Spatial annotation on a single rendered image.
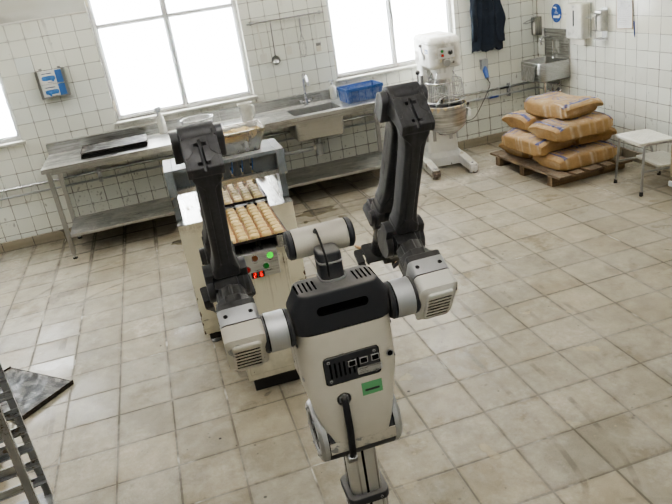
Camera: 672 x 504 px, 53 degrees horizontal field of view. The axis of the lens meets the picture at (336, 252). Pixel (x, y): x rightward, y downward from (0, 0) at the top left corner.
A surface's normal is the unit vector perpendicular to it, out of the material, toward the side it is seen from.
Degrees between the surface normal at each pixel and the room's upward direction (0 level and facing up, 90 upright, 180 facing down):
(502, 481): 0
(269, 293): 90
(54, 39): 90
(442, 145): 90
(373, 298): 90
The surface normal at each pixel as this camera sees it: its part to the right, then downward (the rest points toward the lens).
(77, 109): 0.28, 0.33
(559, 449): -0.15, -0.91
